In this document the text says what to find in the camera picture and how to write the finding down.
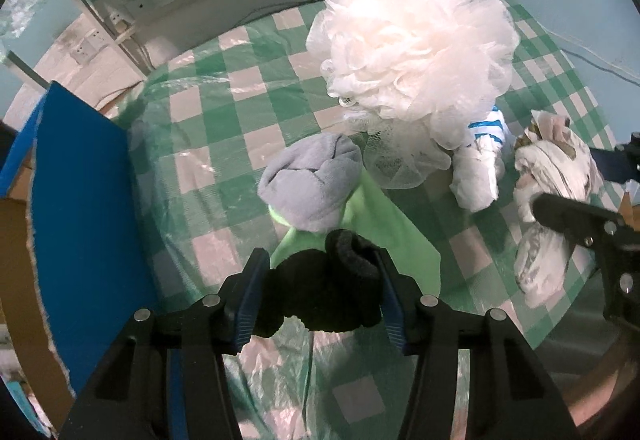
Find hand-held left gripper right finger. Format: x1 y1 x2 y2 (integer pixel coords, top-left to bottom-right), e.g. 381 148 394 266
372 247 583 440

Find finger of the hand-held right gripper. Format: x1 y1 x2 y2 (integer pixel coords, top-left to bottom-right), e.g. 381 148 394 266
532 193 627 248
587 133 640 183

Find grey sock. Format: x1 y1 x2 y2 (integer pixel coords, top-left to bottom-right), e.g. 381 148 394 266
257 133 362 232

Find white wall socket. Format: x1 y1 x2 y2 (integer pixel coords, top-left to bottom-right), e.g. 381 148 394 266
74 38 102 62

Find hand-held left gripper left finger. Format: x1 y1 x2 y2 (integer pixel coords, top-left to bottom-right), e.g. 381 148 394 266
59 247 273 440

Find white bath loofah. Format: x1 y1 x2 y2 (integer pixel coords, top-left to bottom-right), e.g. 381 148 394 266
306 0 521 189

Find white blue-striped sock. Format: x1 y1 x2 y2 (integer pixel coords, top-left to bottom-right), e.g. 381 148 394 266
450 105 512 213

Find white table frame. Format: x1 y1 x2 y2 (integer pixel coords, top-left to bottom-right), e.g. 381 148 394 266
65 0 153 77

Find black wall cable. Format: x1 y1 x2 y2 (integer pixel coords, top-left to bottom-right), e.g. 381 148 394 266
562 39 640 84

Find black sock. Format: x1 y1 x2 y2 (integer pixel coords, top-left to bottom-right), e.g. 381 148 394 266
252 229 386 338

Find light green cloth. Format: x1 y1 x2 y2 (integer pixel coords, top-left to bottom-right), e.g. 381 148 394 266
267 167 442 316

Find cardboard box with blue rim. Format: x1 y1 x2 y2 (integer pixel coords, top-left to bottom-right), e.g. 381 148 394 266
0 80 162 423

